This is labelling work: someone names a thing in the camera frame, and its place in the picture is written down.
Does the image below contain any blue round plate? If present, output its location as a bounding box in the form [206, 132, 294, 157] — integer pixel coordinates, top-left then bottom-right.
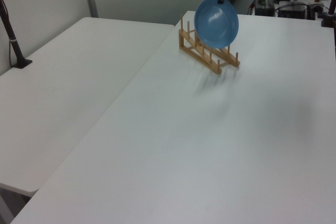
[193, 0, 240, 48]

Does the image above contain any wooden plate rack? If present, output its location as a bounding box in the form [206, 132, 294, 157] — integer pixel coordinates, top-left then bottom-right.
[178, 12, 241, 75]

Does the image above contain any small black device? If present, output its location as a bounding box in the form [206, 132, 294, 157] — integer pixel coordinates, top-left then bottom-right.
[255, 0, 276, 16]

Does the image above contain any black electronics box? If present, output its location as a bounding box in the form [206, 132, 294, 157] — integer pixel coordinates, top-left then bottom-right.
[277, 3, 308, 20]

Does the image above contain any grey table leg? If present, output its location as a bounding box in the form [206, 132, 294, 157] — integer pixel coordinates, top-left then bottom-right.
[0, 187, 30, 224]

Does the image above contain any black clamped camera stand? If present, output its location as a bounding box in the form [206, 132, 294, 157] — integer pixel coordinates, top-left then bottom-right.
[320, 0, 336, 28]

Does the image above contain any black camera stand with tape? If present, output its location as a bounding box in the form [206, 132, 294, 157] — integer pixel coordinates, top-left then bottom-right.
[0, 0, 34, 69]

